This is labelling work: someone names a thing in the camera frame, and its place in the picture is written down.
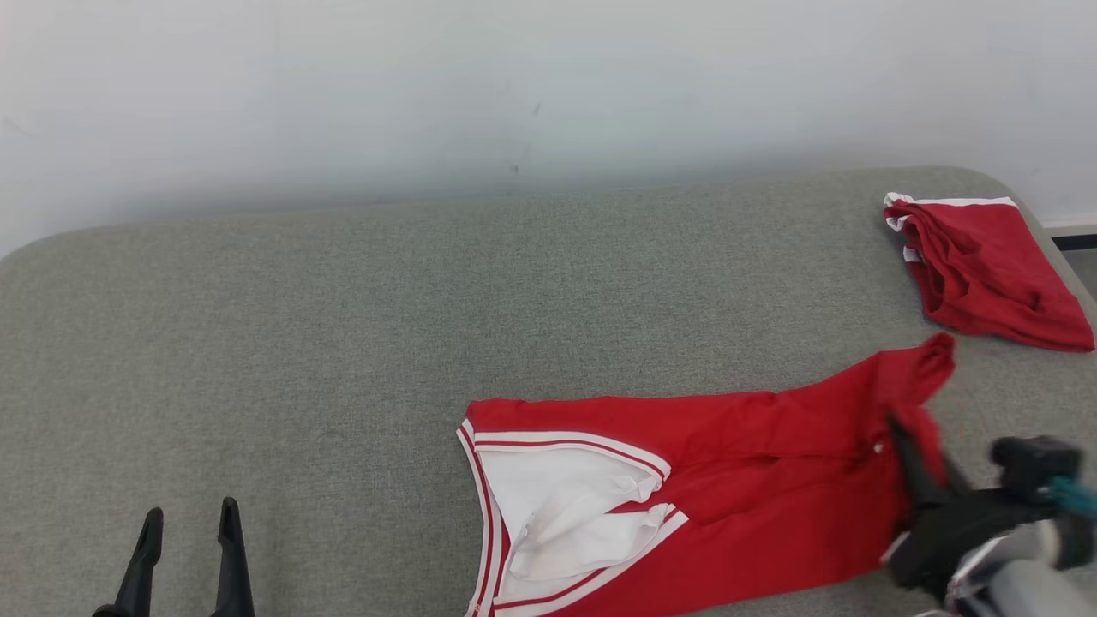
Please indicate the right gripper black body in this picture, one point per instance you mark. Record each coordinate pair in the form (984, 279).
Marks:
(951, 536)

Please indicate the white skirting board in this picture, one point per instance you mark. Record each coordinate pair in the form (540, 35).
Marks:
(1071, 231)

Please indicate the grey fabric sofa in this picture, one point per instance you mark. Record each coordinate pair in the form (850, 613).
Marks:
(300, 360)

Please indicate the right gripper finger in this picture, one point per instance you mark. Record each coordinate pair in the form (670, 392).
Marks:
(926, 480)

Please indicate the red shorts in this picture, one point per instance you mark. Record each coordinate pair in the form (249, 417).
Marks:
(994, 274)

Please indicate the red Bulls basketball jersey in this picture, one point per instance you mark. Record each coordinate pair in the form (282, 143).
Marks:
(754, 446)

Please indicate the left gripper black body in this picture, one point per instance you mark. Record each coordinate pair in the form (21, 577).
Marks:
(106, 612)

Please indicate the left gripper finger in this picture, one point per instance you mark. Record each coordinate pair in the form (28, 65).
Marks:
(144, 574)
(231, 574)

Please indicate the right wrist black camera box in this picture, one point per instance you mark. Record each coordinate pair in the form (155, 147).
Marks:
(1033, 467)

